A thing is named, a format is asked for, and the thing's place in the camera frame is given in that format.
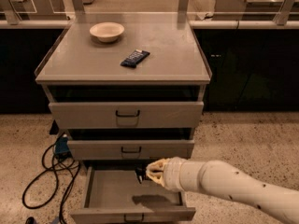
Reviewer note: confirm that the grey drawer cabinet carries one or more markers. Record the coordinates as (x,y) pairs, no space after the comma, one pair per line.
(127,87)

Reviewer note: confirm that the blue power box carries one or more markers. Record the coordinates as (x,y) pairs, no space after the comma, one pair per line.
(61,147)

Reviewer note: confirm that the bottom grey drawer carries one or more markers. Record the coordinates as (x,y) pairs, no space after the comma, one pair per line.
(115,196)

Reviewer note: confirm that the white ceramic bowl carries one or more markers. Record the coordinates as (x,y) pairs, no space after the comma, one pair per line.
(107,32)

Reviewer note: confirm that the grey drawer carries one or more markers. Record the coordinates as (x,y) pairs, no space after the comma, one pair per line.
(115,115)
(115,196)
(130,149)

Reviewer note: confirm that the top grey drawer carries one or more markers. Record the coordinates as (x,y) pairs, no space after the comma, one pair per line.
(115,115)

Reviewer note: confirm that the chocolate rxbar black wrapper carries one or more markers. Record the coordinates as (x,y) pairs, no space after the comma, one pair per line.
(140,174)

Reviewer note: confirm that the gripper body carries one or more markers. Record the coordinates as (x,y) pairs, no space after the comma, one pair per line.
(173,174)

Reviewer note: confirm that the blue snack bar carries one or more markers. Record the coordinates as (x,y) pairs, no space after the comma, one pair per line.
(135,58)

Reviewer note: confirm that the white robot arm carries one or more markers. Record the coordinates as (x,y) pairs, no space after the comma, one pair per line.
(222,180)

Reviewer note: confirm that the middle grey drawer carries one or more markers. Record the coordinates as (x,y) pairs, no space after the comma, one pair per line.
(130,149)

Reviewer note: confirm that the background steel table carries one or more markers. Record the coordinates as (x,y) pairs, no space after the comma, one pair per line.
(246,10)

